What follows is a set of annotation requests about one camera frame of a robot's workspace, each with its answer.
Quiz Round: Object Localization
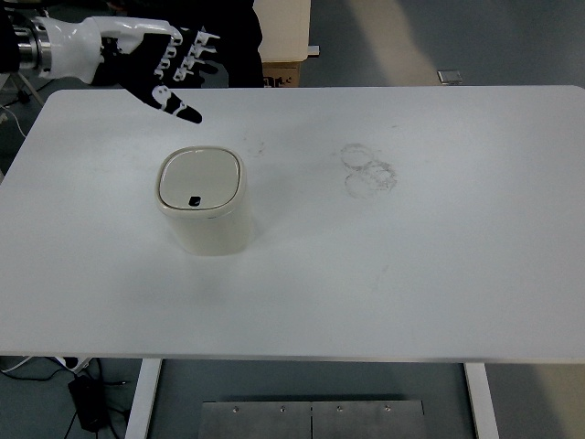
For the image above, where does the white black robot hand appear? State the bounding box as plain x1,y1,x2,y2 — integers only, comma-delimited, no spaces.
44,16,221,125

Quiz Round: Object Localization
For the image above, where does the cream plastic lidded trash bin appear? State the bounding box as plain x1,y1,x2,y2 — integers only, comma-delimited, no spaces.
154,145,254,257

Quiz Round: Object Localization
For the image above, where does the white side table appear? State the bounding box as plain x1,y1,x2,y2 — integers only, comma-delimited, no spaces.
0,71,47,107

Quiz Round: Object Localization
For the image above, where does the brown cardboard box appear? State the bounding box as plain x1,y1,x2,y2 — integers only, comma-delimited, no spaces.
261,60,303,88

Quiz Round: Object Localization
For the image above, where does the white table leg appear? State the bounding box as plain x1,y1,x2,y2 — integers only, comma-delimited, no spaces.
463,362,502,439
124,359,163,439

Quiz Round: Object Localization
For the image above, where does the black power adapter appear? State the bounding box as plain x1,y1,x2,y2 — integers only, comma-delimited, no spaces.
67,373,110,432

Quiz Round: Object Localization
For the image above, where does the grey metal plate with screws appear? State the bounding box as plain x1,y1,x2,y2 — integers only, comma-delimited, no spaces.
201,399,427,439

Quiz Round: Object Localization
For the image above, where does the black floor cable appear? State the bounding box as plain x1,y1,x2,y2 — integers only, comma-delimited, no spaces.
0,356,132,439

